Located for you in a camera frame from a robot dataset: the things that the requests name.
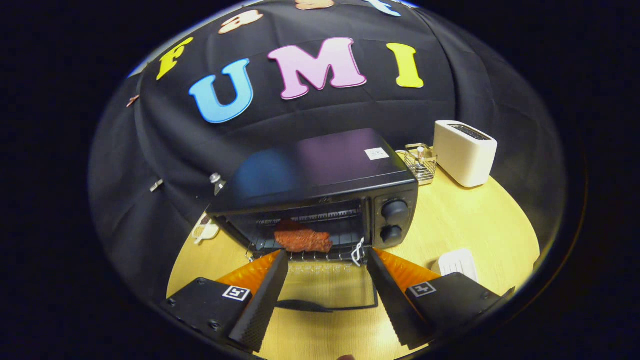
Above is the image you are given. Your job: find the white divided bean dish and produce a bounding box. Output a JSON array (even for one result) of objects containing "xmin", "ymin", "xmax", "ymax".
[{"xmin": 192, "ymin": 212, "xmax": 221, "ymax": 246}]

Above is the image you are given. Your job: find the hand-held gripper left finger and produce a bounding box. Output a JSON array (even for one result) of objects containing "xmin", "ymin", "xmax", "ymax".
[{"xmin": 159, "ymin": 249, "xmax": 290, "ymax": 353}]

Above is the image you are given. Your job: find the cream white toaster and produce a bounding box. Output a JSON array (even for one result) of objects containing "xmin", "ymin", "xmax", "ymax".
[{"xmin": 433, "ymin": 120, "xmax": 498, "ymax": 188}]

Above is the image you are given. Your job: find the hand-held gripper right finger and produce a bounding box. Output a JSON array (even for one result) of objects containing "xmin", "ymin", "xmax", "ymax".
[{"xmin": 366, "ymin": 248, "xmax": 516, "ymax": 350}]

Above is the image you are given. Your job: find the red meat slice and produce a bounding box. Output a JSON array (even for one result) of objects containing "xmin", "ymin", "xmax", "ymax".
[{"xmin": 274, "ymin": 218, "xmax": 334, "ymax": 253}]

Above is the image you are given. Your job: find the black toaster oven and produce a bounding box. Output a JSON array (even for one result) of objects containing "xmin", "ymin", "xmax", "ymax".
[{"xmin": 206, "ymin": 127, "xmax": 420, "ymax": 314}]

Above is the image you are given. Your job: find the small wire basket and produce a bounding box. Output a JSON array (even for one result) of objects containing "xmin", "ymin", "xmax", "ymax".
[{"xmin": 404, "ymin": 143, "xmax": 438, "ymax": 186}]

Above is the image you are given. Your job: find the small white ribbed dish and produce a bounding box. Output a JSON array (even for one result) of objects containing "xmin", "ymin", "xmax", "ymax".
[{"xmin": 431, "ymin": 248, "xmax": 479, "ymax": 282}]

